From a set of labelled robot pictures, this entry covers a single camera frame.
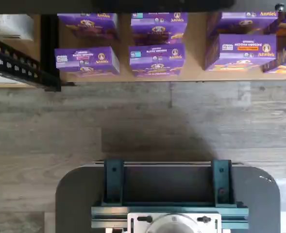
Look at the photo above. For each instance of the xArm robot arm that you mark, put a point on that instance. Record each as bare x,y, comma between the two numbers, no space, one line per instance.
173,225

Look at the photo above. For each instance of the grey robot base platform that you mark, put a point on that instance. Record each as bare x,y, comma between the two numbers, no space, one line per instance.
74,194

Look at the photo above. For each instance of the purple Annie's bunny grahams box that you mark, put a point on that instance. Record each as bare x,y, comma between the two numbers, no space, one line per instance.
87,59
157,58

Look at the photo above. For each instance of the wooden shelf board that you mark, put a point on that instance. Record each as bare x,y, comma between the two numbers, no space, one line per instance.
196,53

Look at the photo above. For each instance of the purple Annie's hidden veggies box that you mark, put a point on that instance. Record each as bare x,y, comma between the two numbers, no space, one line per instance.
244,51

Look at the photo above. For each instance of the white cardboard box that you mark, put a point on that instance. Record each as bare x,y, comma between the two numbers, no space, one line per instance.
9,26

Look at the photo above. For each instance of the silver robot mounting plate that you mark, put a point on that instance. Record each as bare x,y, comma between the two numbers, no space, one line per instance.
138,223

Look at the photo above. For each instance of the teal metal mounting frame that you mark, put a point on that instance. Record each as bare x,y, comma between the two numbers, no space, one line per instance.
113,184

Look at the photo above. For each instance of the black perforated metal bracket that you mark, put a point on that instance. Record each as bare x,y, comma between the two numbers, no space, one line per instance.
14,61

